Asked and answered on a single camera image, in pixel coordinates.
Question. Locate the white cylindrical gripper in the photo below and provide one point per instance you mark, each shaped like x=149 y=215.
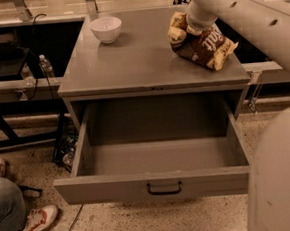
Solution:
x=200 y=24

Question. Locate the brown chip bag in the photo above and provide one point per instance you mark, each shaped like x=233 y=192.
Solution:
x=210 y=49

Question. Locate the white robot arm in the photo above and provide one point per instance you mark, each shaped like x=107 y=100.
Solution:
x=266 y=24

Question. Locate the grey cabinet counter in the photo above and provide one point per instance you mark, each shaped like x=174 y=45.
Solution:
x=139 y=62

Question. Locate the open grey drawer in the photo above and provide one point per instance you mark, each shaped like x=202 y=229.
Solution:
x=126 y=143

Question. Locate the white ceramic bowl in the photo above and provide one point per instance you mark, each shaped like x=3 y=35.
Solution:
x=106 y=29

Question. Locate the clear plastic water bottle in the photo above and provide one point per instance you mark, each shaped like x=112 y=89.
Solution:
x=46 y=67

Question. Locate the black crate with bottles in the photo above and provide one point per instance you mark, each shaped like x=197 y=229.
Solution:
x=65 y=143

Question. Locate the black metal stand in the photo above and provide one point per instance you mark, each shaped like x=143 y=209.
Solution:
x=27 y=108

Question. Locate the white red right sneaker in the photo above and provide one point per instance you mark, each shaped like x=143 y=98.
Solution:
x=41 y=219

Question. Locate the blue jeans leg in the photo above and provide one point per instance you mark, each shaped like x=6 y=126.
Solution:
x=12 y=207

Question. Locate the black drawer handle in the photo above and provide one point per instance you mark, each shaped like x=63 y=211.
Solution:
x=165 y=190

